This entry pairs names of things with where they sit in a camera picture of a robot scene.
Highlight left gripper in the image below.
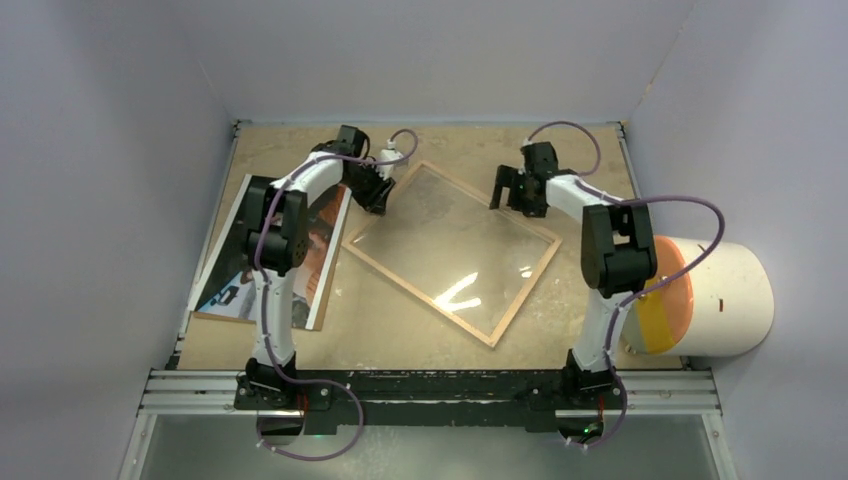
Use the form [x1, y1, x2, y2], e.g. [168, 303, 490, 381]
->
[343, 163, 394, 216]

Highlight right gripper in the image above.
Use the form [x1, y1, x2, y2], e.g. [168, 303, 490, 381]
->
[488, 166, 546, 220]

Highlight wooden picture frame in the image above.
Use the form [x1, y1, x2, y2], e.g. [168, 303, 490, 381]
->
[340, 160, 564, 350]

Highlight clear acrylic sheet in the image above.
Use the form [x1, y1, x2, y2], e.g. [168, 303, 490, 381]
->
[351, 166, 554, 339]

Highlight glossy photo print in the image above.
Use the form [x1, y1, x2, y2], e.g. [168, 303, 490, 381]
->
[191, 174, 351, 330]

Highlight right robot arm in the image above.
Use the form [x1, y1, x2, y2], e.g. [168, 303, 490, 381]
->
[489, 141, 658, 407]

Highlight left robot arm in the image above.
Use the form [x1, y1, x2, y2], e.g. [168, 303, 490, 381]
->
[244, 125, 410, 409]

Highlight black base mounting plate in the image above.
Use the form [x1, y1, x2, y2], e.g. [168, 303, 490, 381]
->
[233, 368, 625, 435]

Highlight white cylinder with orange face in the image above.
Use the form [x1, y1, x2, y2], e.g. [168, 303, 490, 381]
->
[622, 242, 774, 357]

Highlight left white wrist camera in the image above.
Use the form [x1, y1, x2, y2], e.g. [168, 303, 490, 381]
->
[375, 138, 405, 181]

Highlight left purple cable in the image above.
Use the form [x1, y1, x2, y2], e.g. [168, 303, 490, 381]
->
[254, 128, 420, 463]

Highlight aluminium rail frame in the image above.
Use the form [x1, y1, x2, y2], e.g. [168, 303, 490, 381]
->
[130, 370, 738, 479]

